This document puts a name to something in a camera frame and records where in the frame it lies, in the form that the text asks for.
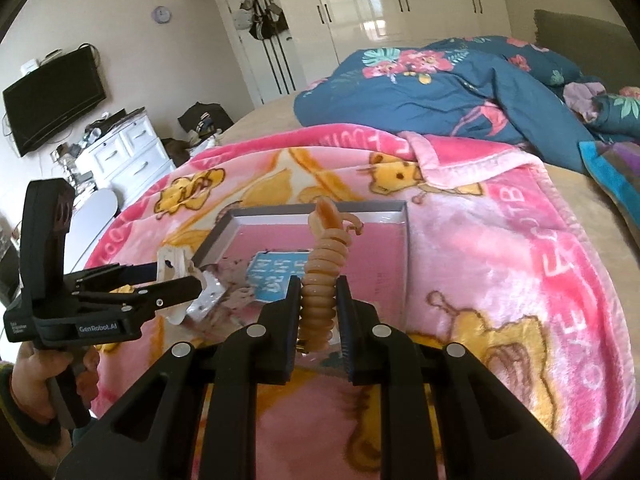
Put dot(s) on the pink printed blanket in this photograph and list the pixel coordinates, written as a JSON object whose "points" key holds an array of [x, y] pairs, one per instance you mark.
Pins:
{"points": [[475, 260]]}

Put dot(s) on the black wall television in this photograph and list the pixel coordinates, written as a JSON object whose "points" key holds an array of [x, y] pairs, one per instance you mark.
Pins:
{"points": [[50, 100]]}

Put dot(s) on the green pillow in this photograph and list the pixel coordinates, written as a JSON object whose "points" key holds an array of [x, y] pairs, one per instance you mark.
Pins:
{"points": [[590, 45]]}

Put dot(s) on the white hair claw clip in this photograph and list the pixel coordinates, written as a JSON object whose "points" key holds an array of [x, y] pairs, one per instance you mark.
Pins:
{"points": [[172, 260]]}

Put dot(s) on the white drawer dresser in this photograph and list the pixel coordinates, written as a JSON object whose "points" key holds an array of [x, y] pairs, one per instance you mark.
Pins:
{"points": [[125, 155]]}

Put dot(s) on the white door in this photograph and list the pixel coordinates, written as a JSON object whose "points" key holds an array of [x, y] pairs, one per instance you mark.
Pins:
{"points": [[250, 70]]}

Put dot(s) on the purple cloth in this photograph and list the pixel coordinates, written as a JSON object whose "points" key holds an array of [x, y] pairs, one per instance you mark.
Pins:
{"points": [[582, 100]]}

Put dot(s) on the purple wall clock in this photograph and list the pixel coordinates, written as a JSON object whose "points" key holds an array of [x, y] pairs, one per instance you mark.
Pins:
{"points": [[161, 15]]}

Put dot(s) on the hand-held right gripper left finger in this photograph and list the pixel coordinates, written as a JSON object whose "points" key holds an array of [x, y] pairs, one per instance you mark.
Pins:
{"points": [[295, 315]]}

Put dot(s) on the grey hanging bag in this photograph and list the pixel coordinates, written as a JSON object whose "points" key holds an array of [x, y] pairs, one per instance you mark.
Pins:
{"points": [[243, 15]]}

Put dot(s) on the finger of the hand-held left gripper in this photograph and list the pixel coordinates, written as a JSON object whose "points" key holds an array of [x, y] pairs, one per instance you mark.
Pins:
{"points": [[120, 272], [165, 292]]}

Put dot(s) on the sheer dotted hair bow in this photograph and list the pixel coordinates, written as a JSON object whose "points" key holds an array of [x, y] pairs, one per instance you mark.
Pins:
{"points": [[235, 290]]}

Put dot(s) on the white glossy wardrobe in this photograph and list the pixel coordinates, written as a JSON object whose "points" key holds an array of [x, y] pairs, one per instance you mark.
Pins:
{"points": [[350, 10]]}

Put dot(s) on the black hanging bag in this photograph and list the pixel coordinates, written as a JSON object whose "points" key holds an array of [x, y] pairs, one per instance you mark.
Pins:
{"points": [[267, 20]]}

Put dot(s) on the person's left hand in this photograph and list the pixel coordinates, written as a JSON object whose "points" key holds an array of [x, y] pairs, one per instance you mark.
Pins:
{"points": [[30, 385]]}

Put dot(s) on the brown bag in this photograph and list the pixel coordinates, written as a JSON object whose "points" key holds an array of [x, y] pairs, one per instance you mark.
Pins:
{"points": [[175, 152]]}

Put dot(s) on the grey cardboard box tray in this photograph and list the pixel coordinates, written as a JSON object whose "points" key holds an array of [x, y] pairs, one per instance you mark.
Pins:
{"points": [[380, 280]]}

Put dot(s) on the blue floral duvet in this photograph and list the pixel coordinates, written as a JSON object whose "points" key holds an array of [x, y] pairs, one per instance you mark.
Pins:
{"points": [[425, 95]]}

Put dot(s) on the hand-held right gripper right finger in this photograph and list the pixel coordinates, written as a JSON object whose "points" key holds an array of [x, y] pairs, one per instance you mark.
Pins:
{"points": [[346, 320]]}

